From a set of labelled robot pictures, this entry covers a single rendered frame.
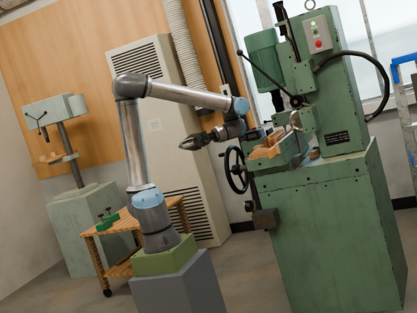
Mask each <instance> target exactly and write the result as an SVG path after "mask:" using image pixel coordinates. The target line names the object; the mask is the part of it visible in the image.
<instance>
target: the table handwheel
mask: <svg viewBox="0 0 417 313"><path fill-rule="evenodd" d="M232 150H235V151H236V164H235V165H233V166H232V167H231V170H230V166H229V157H230V152H231V151H232ZM239 156H240V158H241V161H242V164H243V165H240V164H239ZM244 159H245V157H244V154H243V152H242V151H241V149H240V148H239V147H238V146H236V145H230V146H229V147H228V148H227V149H226V151H225V156H224V168H225V174H226V178H227V181H228V183H229V185H230V187H231V189H232V190H233V191H234V192H235V193H237V194H244V193H245V192H246V191H247V189H248V186H249V179H248V172H247V170H248V169H247V167H246V165H245V163H244ZM243 171H244V180H243V178H242V176H241V174H242V172H243ZM231 172H232V173H233V174H234V175H238V176H239V178H240V180H241V182H242V185H243V188H242V189H241V190H240V189H238V188H237V187H236V186H235V184H234V182H233V180H232V177H231Z"/></svg>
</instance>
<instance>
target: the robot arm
mask: <svg viewBox="0 0 417 313"><path fill-rule="evenodd" d="M111 90H112V93H113V95H114V99H115V103H116V107H117V114H118V118H119V126H120V133H121V138H122V145H123V152H124V156H125V163H126V168H127V175H128V182H129V187H128V188H127V189H126V192H127V209H128V212H129V213H130V215H131V216H132V217H134V218H135V219H136V220H138V222H139V224H140V228H141V231H142V234H143V251H144V253H145V254H149V255H150V254H155V253H161V252H164V251H166V250H169V249H171V248H173V247H175V246H177V245H178V244H180V243H181V241H182V239H181V236H180V235H179V233H178V232H177V230H176V229H175V228H174V227H173V224H172V222H171V218H170V215H169V212H168V208H167V205H166V202H165V200H164V195H163V194H162V192H161V190H160V189H158V188H156V186H155V184H153V183H152V182H151V180H150V172H149V167H148V160H147V156H146V148H145V141H144V136H143V129H142V124H141V117H140V110H139V105H138V98H142V99H144V98H146V97H151V98H157V99H163V100H167V101H172V102H178V103H181V104H187V105H190V106H196V107H202V108H206V109H211V110H215V111H220V112H222V116H223V120H224V123H225V124H223V125H219V126H216V127H214V128H213V129H212V130H211V133H207V132H206V131H203V132H199V133H195V134H190V135H189V136H188V137H186V138H185V139H184V140H183V141H182V142H181V143H180V144H179V146H178V147H179V148H180V149H183V150H190V151H197V150H199V149H202V148H201V147H205V146H206V145H208V144H210V142H211V141H212V140H213V141H214V142H218V143H221V142H223V143H225V141H227V140H231V139H234V138H237V137H241V136H243V135H244V134H245V133H246V124H245V122H244V120H243V119H240V116H243V115H245V114H247V113H248V111H249V108H250V105H249V101H248V100H247V99H246V98H243V97H239V98H237V97H234V96H226V95H223V94H218V93H212V92H209V91H204V90H200V89H195V88H190V87H186V86H181V85H178V84H172V83H167V82H164V81H158V80H155V79H151V78H150V77H149V76H148V75H145V74H141V73H131V72H128V73H122V74H120V75H118V76H117V77H115V78H114V80H113V82H112V84H111ZM192 141H193V142H194V144H193V143H192V144H190V145H186V146H184V147H183V146H182V145H185V144H186V143H191V142H192Z"/></svg>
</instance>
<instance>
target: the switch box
mask: <svg viewBox="0 0 417 313"><path fill-rule="evenodd" d="M313 21H314V22H315V25H311V22H313ZM302 24H303V28H304V31H305V35H306V38H307V43H308V47H309V50H310V54H311V55H312V54H314V53H318V52H322V51H325V50H329V49H331V48H333V44H332V41H331V37H330V32H329V29H328V24H327V21H326V17H325V15H321V16H317V17H314V18H311V19H308V20H305V21H303V22H302ZM316 25H317V26H318V27H316V28H314V29H312V28H311V27H313V26H316ZM315 29H316V30H318V33H317V34H316V35H318V34H319V35H320V36H319V37H315V38H313V36H314V35H315V34H313V30H315ZM317 40H320V41H321V46H320V47H323V48H322V49H319V50H317V49H316V48H318V47H317V46H316V45H315V42H316V41H317Z"/></svg>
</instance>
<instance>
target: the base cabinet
mask: <svg viewBox="0 0 417 313"><path fill-rule="evenodd" d="M258 196H259V200H260V202H261V206H262V209H270V208H275V207H277V209H278V211H279V215H280V220H281V222H280V224H279V225H278V226H277V227H274V228H269V229H268V231H269V235H270V237H271V241H272V245H273V248H274V252H275V254H276V258H277V262H278V265H279V269H280V273H281V276H282V280H283V283H284V287H285V291H286V293H287V297H288V300H289V304H290V308H291V311H292V313H360V312H384V311H403V308H404V302H405V293H406V282H407V277H408V267H407V264H406V259H405V254H404V251H403V247H402V244H401V239H400V234H399V231H398V226H397V222H396V218H395V214H394V211H393V206H392V201H391V198H390V193H389V190H388V186H387V181H386V178H385V173H384V170H383V165H382V161H381V157H380V153H379V152H378V154H377V157H376V159H375V161H374V164H373V166H372V168H371V171H370V173H369V174H367V175H360V176H353V177H349V178H343V179H336V180H331V181H325V182H320V183H313V184H306V185H303V186H296V187H291V188H285V189H278V190H273V191H266V192H263V193H258Z"/></svg>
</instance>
